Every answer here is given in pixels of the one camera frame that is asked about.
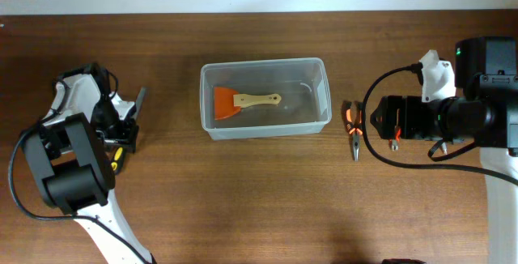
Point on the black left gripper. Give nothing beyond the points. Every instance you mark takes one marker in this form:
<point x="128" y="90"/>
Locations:
<point x="132" y="133"/>

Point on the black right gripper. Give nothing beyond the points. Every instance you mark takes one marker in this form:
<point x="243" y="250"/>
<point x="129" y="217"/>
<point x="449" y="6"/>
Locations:
<point x="407" y="117"/>

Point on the metal file yellow black handle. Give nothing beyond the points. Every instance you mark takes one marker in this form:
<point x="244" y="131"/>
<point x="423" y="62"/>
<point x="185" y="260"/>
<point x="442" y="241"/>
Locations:
<point x="118" y="158"/>

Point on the orange cutting pliers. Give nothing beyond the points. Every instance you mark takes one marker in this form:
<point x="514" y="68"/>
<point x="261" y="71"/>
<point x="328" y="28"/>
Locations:
<point x="394" y="142"/>

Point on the orange long nose pliers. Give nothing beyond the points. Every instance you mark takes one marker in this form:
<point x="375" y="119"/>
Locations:
<point x="352" y="116"/>

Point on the clear plastic container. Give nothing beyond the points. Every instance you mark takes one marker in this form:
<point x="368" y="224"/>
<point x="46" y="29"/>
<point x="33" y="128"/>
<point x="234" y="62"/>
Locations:
<point x="302" y="83"/>

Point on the red scraper wooden handle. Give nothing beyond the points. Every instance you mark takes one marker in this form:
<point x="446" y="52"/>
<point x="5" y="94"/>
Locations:
<point x="228" y="102"/>

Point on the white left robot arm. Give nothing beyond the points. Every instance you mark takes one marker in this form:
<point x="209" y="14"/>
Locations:
<point x="76" y="151"/>

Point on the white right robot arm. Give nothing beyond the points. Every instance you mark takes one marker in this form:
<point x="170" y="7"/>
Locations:
<point x="468" y="109"/>

